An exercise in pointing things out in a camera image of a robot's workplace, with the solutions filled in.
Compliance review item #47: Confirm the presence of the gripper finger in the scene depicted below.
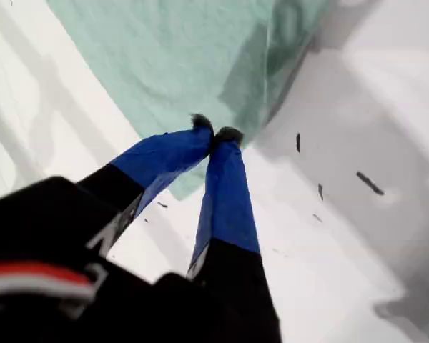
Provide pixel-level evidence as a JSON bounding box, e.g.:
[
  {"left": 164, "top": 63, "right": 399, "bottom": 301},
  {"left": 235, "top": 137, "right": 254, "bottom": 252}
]
[
  {"left": 186, "top": 126, "right": 278, "bottom": 317},
  {"left": 74, "top": 113, "right": 216, "bottom": 216}
]

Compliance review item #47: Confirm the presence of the pale green t-shirt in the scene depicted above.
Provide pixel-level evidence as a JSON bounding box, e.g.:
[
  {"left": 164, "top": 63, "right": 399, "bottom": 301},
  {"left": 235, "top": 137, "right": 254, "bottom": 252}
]
[{"left": 45, "top": 0, "right": 330, "bottom": 202}]

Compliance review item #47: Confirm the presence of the red white servo wire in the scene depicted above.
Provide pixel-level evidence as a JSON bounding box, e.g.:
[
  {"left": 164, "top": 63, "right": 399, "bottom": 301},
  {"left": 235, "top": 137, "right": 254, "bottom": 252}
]
[{"left": 0, "top": 262, "right": 98, "bottom": 302}]

